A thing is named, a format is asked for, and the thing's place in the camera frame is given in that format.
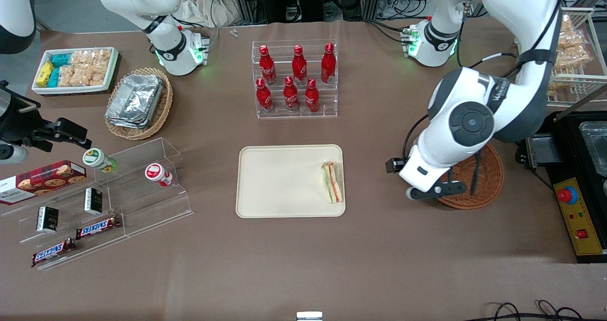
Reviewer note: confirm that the brown table cover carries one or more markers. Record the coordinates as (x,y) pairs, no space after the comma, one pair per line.
(403,264)

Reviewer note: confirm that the red cola bottle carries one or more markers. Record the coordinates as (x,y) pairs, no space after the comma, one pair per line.
(298,67)
(267,67)
(328,65)
(290,96)
(311,97)
(263,97)

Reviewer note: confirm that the clear rectangular pan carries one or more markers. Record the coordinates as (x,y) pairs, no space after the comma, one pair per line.
(595,145)

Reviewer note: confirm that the white rectangular bin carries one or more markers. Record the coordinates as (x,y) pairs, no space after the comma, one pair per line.
(111,74)

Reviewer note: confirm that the cream plastic tray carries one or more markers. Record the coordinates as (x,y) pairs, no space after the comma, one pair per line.
(284,181)

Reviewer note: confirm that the light oval wicker basket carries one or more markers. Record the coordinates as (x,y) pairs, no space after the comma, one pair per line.
(163,100)

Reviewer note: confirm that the yellow snack packet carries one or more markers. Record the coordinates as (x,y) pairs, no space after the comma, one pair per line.
(45,73)

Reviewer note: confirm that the clear acrylic stepped shelf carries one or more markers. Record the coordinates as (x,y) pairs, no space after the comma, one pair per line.
(142,202)

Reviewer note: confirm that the clear acrylic bottle rack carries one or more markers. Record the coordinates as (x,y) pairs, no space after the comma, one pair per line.
(327,100)

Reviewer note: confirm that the clear snack bag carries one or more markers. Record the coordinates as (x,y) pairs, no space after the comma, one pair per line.
(574,50)
(553,88)
(95,77)
(80,57)
(70,76)
(102,58)
(565,24)

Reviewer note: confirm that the triangle sandwich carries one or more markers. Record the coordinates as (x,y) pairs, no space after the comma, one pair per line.
(333,182)

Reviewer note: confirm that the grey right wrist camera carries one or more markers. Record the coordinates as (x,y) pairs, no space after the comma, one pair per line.
(10,154)

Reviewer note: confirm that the red tartan cookie box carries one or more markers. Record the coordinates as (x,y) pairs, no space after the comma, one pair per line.
(42,181)

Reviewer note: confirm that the small black white box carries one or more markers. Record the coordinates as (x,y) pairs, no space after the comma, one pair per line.
(93,201)
(47,219)

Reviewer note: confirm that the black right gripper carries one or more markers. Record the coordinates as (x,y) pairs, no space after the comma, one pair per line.
(20,120)

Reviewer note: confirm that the yellow emergency stop box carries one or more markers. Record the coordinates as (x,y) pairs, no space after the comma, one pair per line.
(581,216)

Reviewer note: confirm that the teal snack packet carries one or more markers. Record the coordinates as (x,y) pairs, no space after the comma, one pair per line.
(61,59)
(53,77)

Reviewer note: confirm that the Snickers chocolate bar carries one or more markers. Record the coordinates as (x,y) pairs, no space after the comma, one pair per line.
(52,252)
(97,227)

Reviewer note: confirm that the green lid snack cup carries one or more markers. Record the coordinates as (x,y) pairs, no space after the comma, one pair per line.
(95,157)

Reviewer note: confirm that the aluminium foil container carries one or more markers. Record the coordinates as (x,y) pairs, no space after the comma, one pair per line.
(135,98)
(124,123)

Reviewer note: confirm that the black countertop appliance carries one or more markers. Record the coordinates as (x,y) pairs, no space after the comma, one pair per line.
(569,136)

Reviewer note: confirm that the white cloth bundle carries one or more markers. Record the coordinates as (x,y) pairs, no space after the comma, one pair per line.
(204,5)

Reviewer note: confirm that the brown round wicker basket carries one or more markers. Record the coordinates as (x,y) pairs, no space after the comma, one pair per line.
(491,178)

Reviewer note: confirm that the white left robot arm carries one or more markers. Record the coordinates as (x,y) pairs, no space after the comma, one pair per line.
(446,145)

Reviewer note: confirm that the red lid snack cup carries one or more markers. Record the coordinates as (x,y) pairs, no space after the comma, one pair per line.
(155,172)

